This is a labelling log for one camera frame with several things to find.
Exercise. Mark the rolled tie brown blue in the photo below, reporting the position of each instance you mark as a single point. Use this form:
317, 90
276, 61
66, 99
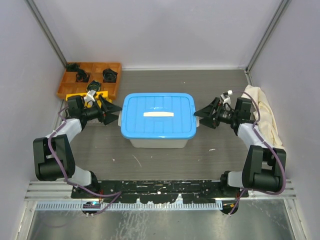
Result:
109, 75

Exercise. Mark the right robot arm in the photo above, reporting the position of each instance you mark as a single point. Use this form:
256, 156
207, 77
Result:
264, 166

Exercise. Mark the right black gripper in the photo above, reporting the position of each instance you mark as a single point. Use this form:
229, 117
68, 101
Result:
207, 111

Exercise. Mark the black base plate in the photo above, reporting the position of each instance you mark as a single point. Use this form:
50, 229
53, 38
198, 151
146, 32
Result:
168, 191

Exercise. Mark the wooden compartment tray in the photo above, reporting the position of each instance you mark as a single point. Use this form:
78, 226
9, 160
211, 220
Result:
68, 84

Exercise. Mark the cream cloth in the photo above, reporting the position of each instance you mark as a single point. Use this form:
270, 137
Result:
267, 124

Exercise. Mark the aluminium rail frame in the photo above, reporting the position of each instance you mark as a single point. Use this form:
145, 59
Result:
53, 196

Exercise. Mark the rolled tie yellow floral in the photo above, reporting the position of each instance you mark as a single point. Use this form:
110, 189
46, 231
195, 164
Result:
94, 86

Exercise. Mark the blue plastic tray lid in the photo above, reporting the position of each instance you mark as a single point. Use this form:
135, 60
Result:
158, 115

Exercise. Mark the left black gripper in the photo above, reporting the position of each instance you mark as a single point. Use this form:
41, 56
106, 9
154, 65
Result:
108, 108

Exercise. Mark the rolled tie dark green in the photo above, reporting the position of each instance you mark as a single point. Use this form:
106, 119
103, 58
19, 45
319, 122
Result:
72, 67

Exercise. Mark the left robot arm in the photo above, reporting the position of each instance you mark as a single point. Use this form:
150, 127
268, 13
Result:
52, 154

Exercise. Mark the white plastic bin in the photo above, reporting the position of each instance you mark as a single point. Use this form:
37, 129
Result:
163, 143

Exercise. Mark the yellow test tube rack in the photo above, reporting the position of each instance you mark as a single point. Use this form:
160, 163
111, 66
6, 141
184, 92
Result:
104, 94

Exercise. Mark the rolled tie orange pattern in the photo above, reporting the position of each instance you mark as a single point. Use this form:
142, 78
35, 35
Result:
81, 76

